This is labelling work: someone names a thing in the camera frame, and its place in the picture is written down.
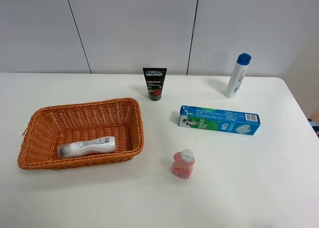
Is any small pink bottle white cap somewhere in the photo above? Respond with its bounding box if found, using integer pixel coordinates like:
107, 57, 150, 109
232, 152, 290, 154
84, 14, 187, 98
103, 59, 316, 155
171, 149, 195, 179

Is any white bottle with blue cap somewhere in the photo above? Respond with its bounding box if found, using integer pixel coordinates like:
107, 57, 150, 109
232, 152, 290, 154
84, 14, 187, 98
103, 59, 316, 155
224, 53, 251, 98

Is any blue object at table edge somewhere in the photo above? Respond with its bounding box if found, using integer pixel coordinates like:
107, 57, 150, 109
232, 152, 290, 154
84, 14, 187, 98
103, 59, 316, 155
308, 119, 319, 137

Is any orange wicker basket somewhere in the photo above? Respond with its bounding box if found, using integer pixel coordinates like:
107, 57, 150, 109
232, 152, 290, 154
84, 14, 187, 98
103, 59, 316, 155
17, 98, 144, 170

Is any blue green toothpaste box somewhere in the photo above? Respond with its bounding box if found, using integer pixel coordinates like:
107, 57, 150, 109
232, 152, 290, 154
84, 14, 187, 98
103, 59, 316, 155
178, 105, 260, 135

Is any black L'Oreal face wash tube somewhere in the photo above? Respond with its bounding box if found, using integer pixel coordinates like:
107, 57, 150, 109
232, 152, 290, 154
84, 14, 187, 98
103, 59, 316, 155
143, 68, 167, 101

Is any white bottle with clear cap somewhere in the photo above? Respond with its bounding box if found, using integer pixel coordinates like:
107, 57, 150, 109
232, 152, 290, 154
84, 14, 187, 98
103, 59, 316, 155
57, 136, 116, 159

